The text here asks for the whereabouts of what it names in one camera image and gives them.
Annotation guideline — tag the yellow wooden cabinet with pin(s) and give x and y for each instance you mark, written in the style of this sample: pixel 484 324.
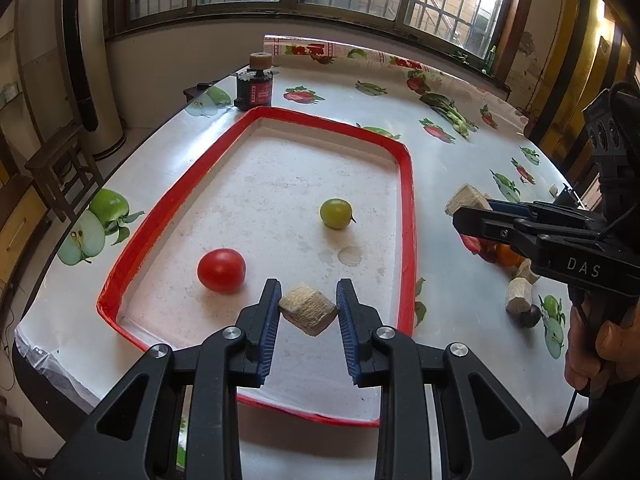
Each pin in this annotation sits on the yellow wooden cabinet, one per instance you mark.
pixel 20 220

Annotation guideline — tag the person's right hand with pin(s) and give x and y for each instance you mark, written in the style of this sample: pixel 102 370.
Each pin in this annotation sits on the person's right hand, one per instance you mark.
pixel 580 355

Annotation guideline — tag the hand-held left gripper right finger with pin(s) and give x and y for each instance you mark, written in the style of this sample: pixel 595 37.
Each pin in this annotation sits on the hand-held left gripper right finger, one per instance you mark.
pixel 347 325

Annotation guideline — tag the square cork block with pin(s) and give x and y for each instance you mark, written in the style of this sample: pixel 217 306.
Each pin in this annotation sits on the square cork block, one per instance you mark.
pixel 307 310

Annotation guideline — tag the orange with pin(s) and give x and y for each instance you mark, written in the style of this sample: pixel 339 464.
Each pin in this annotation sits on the orange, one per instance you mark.
pixel 507 256

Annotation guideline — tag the green grape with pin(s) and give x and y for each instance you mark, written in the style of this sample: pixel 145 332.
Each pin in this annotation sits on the green grape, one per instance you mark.
pixel 336 212

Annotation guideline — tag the large cork block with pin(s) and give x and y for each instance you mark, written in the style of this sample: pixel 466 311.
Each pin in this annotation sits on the large cork block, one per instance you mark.
pixel 465 197

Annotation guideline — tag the red-rimmed white tray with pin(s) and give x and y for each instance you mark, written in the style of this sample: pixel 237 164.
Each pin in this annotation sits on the red-rimmed white tray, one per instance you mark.
pixel 280 185

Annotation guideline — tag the dark purple grape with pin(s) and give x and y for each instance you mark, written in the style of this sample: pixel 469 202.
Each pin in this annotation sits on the dark purple grape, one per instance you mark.
pixel 531 316

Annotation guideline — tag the white standing air conditioner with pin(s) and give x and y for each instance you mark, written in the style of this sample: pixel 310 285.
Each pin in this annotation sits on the white standing air conditioner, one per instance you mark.
pixel 107 110

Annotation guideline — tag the green bottle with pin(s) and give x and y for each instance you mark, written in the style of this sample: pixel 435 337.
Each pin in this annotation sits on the green bottle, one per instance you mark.
pixel 492 57

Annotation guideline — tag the black ink bottle cork lid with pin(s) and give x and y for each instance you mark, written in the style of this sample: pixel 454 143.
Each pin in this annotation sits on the black ink bottle cork lid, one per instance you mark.
pixel 254 87

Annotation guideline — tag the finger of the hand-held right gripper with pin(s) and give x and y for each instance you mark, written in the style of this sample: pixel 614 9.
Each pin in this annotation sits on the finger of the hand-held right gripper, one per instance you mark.
pixel 487 227
pixel 505 206

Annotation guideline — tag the golden framed door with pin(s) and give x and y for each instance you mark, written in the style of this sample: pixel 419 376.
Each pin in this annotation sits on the golden framed door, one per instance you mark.
pixel 565 60

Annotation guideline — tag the hexagonal cork block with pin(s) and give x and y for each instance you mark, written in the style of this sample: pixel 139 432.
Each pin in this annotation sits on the hexagonal cork block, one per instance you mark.
pixel 517 296

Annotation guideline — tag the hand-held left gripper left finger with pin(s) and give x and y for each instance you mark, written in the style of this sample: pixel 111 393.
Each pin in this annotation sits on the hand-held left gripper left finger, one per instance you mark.
pixel 270 320

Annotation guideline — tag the green bok choy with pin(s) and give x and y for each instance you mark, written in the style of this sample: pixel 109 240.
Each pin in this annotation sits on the green bok choy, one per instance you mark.
pixel 447 108

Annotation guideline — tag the fruit-print tablecloth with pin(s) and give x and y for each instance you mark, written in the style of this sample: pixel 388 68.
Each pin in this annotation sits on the fruit-print tablecloth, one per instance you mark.
pixel 340 105

